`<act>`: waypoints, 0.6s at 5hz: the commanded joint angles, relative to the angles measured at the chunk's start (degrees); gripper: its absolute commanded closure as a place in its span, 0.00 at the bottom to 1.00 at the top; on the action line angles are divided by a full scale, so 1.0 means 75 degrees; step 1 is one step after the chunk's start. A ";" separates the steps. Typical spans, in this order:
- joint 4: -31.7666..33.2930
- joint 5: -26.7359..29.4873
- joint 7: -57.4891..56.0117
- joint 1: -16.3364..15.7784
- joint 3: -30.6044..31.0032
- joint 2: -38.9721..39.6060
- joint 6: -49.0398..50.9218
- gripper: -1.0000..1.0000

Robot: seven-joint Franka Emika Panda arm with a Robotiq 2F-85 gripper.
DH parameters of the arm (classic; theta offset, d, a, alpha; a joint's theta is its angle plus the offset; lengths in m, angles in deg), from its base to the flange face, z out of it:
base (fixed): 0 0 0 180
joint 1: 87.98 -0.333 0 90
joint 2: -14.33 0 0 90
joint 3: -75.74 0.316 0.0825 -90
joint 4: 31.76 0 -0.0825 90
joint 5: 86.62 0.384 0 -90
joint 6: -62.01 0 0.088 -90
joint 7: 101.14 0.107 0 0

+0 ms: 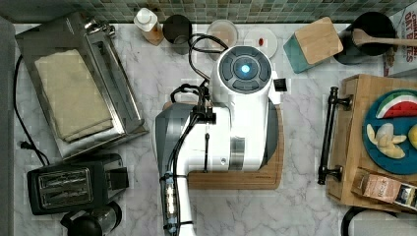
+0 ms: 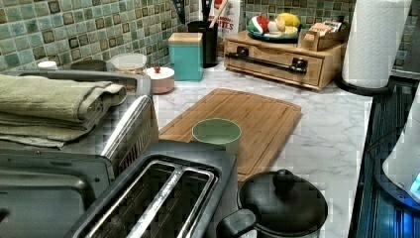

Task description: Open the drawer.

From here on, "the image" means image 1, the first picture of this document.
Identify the cereal box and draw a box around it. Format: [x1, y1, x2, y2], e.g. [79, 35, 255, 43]
[383, 3, 417, 77]

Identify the folded beige towel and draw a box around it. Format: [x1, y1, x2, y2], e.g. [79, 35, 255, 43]
[34, 49, 113, 143]

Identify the toy banana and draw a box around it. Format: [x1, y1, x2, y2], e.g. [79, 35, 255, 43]
[366, 123, 407, 159]

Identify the toy watermelon slice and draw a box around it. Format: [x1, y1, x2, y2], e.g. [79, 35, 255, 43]
[376, 91, 417, 119]

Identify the silver toaster oven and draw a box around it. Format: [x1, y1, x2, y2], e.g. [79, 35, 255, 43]
[16, 12, 149, 158]

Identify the black two-slot toaster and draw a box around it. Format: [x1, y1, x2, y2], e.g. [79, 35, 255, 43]
[27, 153, 129, 215]

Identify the blue plate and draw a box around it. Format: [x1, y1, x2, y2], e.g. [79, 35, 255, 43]
[362, 89, 416, 175]

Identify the black utensil holder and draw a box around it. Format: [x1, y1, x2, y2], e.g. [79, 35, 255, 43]
[334, 12, 396, 65]

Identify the white pink lidded bowl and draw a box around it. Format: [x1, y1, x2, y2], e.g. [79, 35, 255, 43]
[243, 28, 278, 58]

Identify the wooden tea bag box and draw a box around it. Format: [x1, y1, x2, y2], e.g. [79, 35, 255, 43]
[351, 168, 416, 211]

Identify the dark cup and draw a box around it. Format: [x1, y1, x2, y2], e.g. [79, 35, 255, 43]
[162, 15, 193, 55]

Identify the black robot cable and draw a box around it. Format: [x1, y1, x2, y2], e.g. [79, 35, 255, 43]
[169, 32, 230, 236]

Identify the clear lidded jar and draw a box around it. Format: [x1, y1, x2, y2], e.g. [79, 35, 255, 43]
[206, 20, 238, 61]

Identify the black power cord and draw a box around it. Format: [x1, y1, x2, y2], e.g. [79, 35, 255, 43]
[12, 54, 51, 167]

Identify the wooden cutting board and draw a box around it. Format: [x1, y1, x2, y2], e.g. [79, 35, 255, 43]
[162, 100, 285, 191]

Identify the teal canister with wooden lid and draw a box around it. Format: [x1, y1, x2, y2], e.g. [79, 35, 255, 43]
[283, 17, 343, 74]

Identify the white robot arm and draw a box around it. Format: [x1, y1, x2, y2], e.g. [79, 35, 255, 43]
[152, 45, 278, 236]

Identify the wooden drawer box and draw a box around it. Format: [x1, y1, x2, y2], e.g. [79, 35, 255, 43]
[326, 74, 417, 212]

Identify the white capped bottle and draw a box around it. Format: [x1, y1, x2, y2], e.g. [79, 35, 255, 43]
[134, 8, 163, 45]

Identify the wooden spoon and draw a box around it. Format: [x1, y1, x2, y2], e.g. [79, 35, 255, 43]
[352, 29, 417, 47]

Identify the toy lemon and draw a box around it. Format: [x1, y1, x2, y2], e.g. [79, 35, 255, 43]
[408, 125, 417, 148]

